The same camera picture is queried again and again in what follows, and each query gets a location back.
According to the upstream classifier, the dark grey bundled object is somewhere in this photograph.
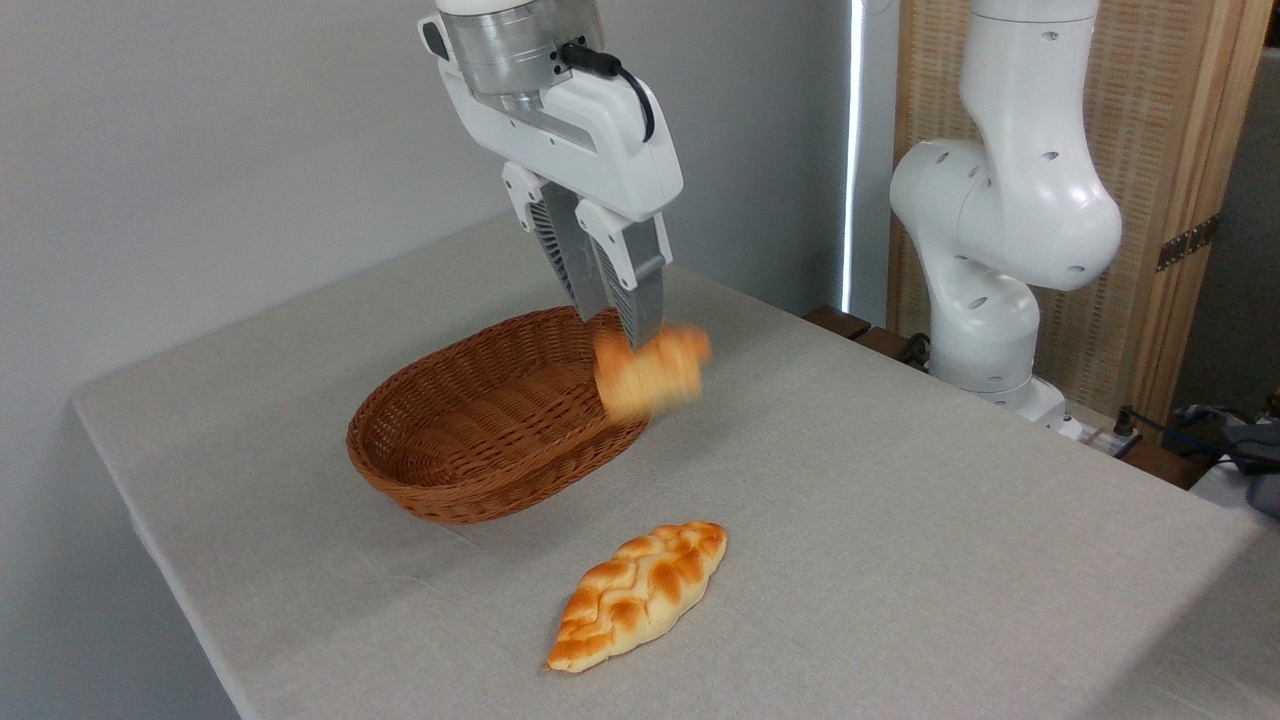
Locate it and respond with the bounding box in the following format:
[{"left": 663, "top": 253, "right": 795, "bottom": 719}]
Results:
[{"left": 1172, "top": 403, "right": 1280, "bottom": 519}]

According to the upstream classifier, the dark brown wooden board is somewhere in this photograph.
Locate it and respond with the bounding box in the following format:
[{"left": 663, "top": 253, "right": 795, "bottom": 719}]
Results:
[
  {"left": 1118, "top": 440, "right": 1209, "bottom": 491},
  {"left": 803, "top": 305, "right": 929, "bottom": 369}
]

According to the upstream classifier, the white power strip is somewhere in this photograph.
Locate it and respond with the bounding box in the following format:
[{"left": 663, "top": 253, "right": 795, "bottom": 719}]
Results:
[{"left": 1062, "top": 418, "right": 1143, "bottom": 458}]

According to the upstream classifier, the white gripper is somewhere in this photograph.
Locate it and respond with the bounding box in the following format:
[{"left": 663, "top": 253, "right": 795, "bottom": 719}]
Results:
[{"left": 418, "top": 14, "right": 685, "bottom": 352}]

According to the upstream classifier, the long braided bread loaf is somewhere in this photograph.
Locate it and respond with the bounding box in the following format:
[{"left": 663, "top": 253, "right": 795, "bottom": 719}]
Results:
[{"left": 545, "top": 520, "right": 729, "bottom": 674}]

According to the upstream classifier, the grey tablecloth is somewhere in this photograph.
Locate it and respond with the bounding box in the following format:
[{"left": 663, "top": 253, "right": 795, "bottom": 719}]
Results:
[{"left": 72, "top": 215, "right": 1280, "bottom": 720}]

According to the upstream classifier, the metal screen hinge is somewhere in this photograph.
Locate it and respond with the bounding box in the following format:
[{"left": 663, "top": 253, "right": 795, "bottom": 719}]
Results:
[{"left": 1157, "top": 214, "right": 1220, "bottom": 273}]

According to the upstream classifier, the black power plug cable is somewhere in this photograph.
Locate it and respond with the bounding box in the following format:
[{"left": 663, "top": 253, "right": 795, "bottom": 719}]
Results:
[{"left": 1112, "top": 405, "right": 1241, "bottom": 443}]

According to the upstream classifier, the small round bread roll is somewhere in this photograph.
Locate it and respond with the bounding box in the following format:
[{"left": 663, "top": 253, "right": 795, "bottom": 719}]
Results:
[{"left": 591, "top": 325, "right": 714, "bottom": 420}]

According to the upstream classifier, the vertical white light strip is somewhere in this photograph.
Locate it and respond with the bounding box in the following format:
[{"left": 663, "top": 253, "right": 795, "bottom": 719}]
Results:
[{"left": 840, "top": 0, "right": 864, "bottom": 314}]

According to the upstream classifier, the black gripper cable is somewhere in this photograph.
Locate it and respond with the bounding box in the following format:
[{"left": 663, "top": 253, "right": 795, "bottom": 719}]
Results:
[{"left": 560, "top": 42, "right": 658, "bottom": 144}]

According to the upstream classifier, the brown wicker oval basket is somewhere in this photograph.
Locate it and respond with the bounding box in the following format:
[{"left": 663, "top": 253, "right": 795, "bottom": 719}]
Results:
[{"left": 346, "top": 307, "right": 651, "bottom": 526}]

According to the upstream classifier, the wooden rattan folding screen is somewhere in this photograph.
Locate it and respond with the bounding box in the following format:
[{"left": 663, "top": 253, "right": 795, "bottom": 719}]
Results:
[{"left": 888, "top": 0, "right": 1277, "bottom": 433}]

